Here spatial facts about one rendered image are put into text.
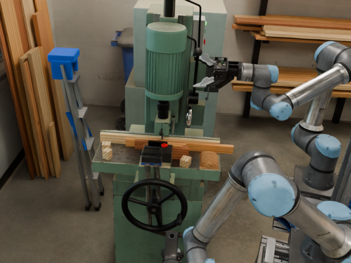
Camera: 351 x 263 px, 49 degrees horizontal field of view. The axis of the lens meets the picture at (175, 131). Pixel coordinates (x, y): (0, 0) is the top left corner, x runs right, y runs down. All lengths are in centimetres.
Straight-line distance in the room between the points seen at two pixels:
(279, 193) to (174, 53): 81
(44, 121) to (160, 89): 153
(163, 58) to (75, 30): 261
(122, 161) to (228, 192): 70
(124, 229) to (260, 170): 110
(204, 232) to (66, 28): 321
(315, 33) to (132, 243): 246
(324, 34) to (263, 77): 211
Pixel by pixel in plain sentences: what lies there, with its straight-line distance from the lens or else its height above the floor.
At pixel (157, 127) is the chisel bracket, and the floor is 104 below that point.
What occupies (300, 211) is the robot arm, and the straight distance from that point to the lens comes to 118.
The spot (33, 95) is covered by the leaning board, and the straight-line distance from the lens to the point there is 297.
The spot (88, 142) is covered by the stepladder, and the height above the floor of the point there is 51.
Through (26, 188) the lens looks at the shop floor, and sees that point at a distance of 324.
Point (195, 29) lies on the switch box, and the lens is 195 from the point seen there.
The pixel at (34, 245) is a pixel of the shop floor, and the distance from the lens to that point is 275.
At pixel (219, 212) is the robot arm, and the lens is 129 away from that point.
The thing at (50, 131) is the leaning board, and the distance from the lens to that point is 306.
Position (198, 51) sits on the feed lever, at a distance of 160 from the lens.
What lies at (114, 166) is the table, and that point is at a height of 88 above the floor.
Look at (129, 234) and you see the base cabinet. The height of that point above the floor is 46.
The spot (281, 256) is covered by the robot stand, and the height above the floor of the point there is 75.
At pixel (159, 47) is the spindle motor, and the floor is 144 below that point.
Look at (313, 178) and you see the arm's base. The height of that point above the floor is 87.
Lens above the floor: 191
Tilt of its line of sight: 29 degrees down
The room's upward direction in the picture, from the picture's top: 3 degrees clockwise
